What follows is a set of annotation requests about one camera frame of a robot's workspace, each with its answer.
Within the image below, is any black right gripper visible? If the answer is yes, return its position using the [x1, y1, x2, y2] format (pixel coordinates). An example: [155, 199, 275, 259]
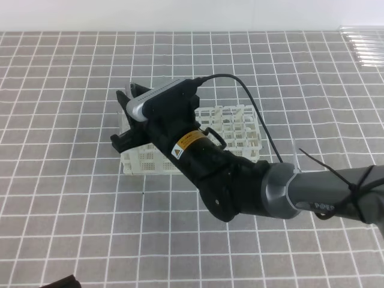
[110, 82, 228, 180]

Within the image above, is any clear glass test tube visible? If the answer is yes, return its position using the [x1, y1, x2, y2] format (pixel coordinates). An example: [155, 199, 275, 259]
[125, 84, 134, 100]

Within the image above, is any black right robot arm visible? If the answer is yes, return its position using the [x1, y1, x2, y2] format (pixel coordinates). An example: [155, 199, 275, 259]
[111, 80, 383, 227]

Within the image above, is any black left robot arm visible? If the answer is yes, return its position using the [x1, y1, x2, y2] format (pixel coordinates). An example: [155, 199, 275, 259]
[40, 275, 82, 288]

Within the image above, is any white plastic test tube rack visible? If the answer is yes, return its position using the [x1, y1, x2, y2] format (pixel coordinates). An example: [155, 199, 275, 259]
[121, 104, 262, 175]

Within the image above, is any grey grid tablecloth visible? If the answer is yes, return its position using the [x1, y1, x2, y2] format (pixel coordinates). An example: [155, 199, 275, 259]
[1, 32, 383, 287]

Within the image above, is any clear tubes tray at corner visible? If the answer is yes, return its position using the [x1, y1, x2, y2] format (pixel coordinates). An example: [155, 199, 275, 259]
[339, 26, 383, 67]

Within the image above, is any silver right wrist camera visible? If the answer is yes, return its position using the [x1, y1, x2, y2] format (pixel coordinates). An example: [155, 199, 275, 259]
[136, 79, 198, 122]

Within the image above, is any black right camera cable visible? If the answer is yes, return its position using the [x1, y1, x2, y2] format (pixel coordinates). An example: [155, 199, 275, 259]
[194, 73, 284, 164]

